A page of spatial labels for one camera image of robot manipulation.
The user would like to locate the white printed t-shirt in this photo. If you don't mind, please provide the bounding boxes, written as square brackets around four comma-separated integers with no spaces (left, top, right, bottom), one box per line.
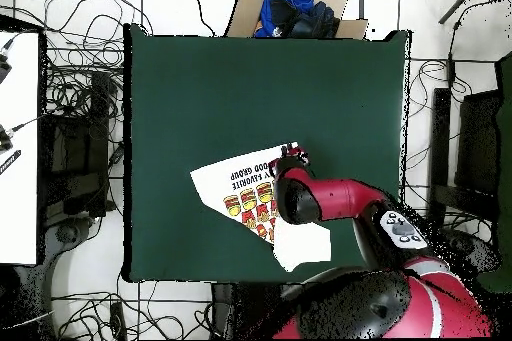
[189,141,333,274]

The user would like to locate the dark green table cloth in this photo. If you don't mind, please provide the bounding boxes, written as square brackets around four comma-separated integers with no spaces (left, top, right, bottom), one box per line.
[122,22,412,284]

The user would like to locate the dark navy garment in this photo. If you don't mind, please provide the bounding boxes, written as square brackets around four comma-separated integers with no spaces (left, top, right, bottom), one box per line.
[269,0,341,39]

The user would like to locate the brown cardboard box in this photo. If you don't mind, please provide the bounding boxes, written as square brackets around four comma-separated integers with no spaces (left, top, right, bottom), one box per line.
[223,0,370,40]

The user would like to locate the black metal stand base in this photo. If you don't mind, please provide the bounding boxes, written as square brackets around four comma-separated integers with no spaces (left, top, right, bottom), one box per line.
[39,70,117,218]
[427,86,503,230]

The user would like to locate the black power strip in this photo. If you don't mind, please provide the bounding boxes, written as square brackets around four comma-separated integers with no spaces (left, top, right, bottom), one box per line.
[109,300,128,341]

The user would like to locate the white side table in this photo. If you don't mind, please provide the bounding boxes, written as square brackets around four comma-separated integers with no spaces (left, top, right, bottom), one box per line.
[0,30,41,266]

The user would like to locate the black label strip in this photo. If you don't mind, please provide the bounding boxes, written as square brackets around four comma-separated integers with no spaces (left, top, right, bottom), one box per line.
[0,149,22,176]

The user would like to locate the black cable tangle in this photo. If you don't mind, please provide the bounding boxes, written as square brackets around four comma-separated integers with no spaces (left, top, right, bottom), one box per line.
[0,0,155,118]
[399,58,475,238]
[51,272,225,340]

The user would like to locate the single black cable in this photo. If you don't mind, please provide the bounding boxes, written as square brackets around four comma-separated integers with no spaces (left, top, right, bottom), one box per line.
[174,0,217,37]

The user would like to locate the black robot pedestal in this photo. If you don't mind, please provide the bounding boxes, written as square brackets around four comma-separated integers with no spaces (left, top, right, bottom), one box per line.
[209,282,293,340]

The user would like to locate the black cable with adapter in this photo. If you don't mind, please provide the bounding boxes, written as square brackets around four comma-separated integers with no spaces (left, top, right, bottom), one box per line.
[446,0,512,92]

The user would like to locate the grey pedestal leg with caster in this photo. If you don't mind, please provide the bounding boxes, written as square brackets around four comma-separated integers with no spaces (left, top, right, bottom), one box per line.
[39,216,97,278]
[437,227,501,278]

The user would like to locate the black camera device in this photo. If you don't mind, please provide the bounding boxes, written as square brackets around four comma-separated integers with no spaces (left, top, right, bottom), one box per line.
[0,46,13,84]
[0,124,15,152]

